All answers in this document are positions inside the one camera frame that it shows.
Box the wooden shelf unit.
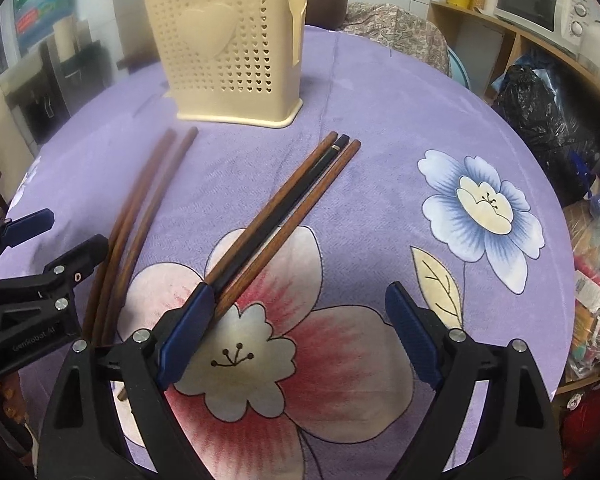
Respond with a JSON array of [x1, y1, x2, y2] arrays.
[[427, 0, 600, 111]]

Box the colourful plastic bags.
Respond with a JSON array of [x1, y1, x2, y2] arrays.
[[555, 200, 600, 376]]

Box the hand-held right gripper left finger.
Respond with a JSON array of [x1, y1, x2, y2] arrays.
[[52, 282, 216, 480]]

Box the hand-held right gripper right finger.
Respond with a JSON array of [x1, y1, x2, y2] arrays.
[[385, 281, 565, 480]]

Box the black plastic bag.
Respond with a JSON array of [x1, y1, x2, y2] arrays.
[[492, 50, 600, 206]]

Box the black chopstick gold band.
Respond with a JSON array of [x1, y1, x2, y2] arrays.
[[211, 135, 351, 291]]

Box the red bag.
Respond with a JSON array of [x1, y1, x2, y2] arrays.
[[555, 380, 600, 480]]

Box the grey water dispenser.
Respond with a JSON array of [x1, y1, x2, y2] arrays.
[[5, 40, 116, 136]]

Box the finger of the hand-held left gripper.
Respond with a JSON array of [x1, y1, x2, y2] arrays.
[[0, 234, 109, 312], [0, 209, 56, 261]]

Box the blue basin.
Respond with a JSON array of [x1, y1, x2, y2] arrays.
[[447, 50, 473, 93]]

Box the blue water bottle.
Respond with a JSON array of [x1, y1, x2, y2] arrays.
[[12, 0, 76, 56]]

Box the white paper cup sleeve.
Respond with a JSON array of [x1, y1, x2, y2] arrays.
[[54, 15, 78, 61]]

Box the floral cloth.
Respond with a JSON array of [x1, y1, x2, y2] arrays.
[[342, 2, 453, 78]]

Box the cream perforated utensil holder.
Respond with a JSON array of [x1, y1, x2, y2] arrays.
[[141, 0, 315, 130]]

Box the white microwave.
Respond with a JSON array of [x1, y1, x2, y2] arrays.
[[494, 0, 583, 53]]

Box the brown plastic tub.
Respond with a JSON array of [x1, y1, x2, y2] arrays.
[[307, 0, 351, 28]]

